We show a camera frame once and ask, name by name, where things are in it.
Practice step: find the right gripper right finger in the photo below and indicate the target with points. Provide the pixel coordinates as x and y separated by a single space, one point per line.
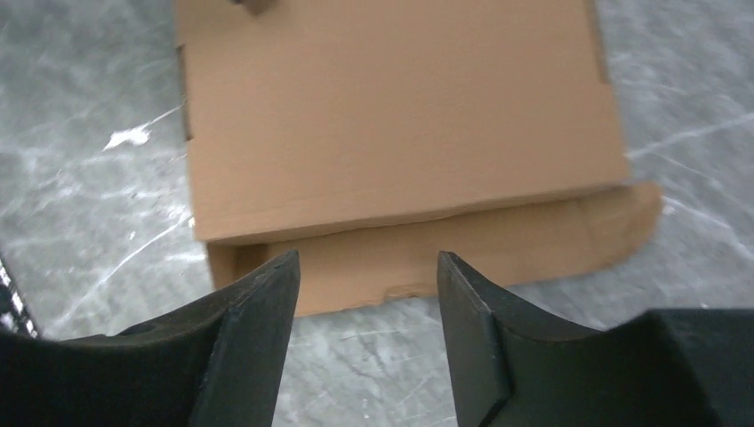
512 363

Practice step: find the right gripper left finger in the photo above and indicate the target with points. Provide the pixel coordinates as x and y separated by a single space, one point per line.
217 361

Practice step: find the brown cardboard box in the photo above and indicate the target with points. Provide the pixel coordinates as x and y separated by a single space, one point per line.
370 136

